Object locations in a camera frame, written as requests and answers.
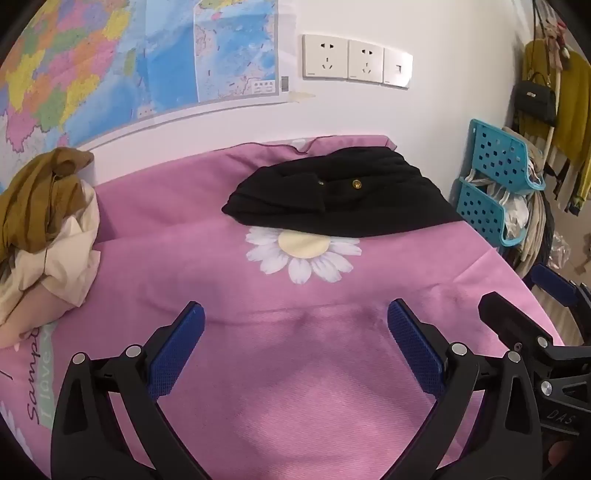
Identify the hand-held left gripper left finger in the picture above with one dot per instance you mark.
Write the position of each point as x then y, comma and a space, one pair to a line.
178, 350

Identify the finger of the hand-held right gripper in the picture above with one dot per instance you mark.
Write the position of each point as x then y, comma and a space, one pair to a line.
508, 318
551, 281

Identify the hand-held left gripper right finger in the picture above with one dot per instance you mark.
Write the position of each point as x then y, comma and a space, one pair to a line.
415, 350

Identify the black garment with gold buttons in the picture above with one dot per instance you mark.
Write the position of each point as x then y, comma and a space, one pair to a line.
369, 203

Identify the beige hanging cloth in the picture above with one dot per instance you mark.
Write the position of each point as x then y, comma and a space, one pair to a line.
538, 217

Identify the white crumpled cloth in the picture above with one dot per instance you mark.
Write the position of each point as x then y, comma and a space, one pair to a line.
515, 212

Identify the pink daisy blanket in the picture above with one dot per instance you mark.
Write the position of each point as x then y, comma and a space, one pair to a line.
231, 286

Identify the teal plastic basket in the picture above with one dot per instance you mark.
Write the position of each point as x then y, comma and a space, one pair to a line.
496, 152
478, 207

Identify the cream garment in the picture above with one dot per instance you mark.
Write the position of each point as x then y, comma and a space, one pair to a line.
69, 258

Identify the black handbag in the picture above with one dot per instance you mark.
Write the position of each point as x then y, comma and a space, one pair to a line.
535, 99

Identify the mustard garment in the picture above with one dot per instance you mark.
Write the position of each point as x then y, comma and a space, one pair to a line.
32, 203

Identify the white wall socket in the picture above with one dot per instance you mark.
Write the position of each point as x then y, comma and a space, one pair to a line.
366, 62
325, 55

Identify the colourful wall map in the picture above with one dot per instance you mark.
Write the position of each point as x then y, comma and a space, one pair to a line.
138, 60

